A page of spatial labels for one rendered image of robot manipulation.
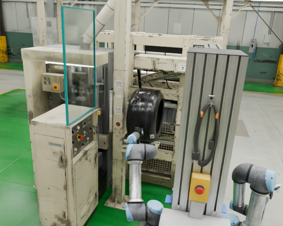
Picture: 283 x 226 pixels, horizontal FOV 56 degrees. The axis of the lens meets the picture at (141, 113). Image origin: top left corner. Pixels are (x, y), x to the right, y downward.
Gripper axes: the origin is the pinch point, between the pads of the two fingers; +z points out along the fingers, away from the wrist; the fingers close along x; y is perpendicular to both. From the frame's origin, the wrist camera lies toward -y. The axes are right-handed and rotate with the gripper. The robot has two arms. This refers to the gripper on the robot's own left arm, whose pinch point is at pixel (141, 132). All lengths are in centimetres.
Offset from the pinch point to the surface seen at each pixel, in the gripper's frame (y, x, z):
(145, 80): 46, 14, 55
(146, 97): 33.9, 0.5, 9.9
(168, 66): 65, -14, 39
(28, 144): -94, 236, 134
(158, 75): 53, -1, 54
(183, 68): 64, -30, 39
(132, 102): 27.2, 12.9, 4.5
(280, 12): 273, -272, 912
